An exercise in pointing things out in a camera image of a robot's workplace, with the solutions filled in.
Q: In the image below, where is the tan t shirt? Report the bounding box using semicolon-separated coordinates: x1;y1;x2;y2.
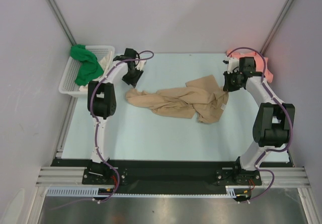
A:
125;75;229;124

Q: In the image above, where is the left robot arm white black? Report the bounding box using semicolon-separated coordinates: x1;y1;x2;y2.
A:
82;48;146;185

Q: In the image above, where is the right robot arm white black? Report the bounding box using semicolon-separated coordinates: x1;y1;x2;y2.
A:
223;56;295;185

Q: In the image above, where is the cream t shirt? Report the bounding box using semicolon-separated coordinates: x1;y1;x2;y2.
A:
93;51;114;81

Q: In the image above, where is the pink folded t shirt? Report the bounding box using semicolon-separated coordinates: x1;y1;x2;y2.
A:
226;49;274;83

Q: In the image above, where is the green t shirt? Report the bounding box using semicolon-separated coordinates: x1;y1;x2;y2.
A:
70;44;104;86

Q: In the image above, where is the white plastic basket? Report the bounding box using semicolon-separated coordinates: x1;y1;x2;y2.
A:
58;45;115;98

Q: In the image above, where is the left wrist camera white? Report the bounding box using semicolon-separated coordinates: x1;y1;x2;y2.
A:
135;59;147;71

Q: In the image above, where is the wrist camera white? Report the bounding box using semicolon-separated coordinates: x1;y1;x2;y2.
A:
135;59;147;71
223;57;239;74

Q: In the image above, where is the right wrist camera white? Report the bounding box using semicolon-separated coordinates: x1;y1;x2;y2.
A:
223;57;239;74

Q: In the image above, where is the aluminium frame rail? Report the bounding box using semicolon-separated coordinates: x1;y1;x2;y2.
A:
36;166;321;223

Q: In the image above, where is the white slotted cable duct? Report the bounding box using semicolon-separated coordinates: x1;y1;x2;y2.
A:
46;187;242;199

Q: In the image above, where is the right corner aluminium post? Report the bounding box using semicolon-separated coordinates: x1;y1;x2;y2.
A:
260;0;296;54

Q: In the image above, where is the corner aluminium post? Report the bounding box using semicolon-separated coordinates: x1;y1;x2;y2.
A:
46;0;76;45
260;0;296;54

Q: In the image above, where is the left corner aluminium post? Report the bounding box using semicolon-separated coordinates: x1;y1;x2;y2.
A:
46;0;76;45

